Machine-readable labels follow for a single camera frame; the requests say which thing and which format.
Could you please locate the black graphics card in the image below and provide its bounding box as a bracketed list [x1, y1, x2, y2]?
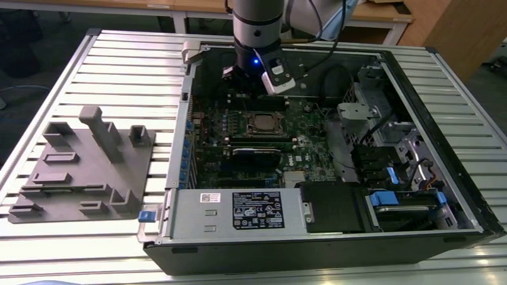
[197, 145, 285, 173]

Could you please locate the grey metal bracket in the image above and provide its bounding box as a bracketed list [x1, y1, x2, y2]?
[337, 102, 378, 129]

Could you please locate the wooden cabinet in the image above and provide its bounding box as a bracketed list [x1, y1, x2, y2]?
[398, 0, 507, 83]

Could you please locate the black PC case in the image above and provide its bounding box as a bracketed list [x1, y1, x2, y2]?
[137, 40, 507, 277]

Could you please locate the wooden desk white frame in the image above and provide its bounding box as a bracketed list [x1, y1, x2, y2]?
[186, 0, 416, 46]
[0, 0, 187, 34]

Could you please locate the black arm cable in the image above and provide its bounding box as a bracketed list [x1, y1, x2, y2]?
[285, 0, 325, 44]
[303, 0, 354, 77]

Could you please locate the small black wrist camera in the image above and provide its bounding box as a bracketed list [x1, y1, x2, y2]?
[221, 65, 239, 81]

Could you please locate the hard disk in blue carrier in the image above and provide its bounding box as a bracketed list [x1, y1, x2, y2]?
[366, 189, 449, 231]

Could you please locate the green motherboard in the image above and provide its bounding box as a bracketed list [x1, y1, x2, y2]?
[189, 88, 345, 191]

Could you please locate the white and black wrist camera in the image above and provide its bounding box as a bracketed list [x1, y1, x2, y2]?
[261, 55, 298, 96]

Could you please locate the silver topped CPU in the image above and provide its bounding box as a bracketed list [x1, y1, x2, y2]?
[253, 114, 279, 131]

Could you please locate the perforated metal drive cage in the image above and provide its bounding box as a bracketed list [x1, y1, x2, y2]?
[342, 65, 401, 149]

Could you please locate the grey parts rack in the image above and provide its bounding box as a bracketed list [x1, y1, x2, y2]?
[7, 106, 158, 224]

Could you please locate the silver power supply unit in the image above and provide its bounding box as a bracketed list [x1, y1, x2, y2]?
[169, 187, 310, 239]

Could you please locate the coloured wire bundle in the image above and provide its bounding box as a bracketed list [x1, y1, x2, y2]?
[418, 175, 445, 191]

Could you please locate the metal socket cover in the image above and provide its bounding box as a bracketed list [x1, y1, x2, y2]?
[246, 112, 289, 137]

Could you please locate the grey case release latch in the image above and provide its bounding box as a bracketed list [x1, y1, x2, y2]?
[181, 40, 205, 65]

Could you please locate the grey ribbon cable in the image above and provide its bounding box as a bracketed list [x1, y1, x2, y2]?
[323, 118, 357, 182]

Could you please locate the thick black looped cable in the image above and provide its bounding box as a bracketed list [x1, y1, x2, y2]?
[321, 64, 354, 100]

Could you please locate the CPU socket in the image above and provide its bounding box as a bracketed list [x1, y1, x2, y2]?
[245, 111, 290, 138]

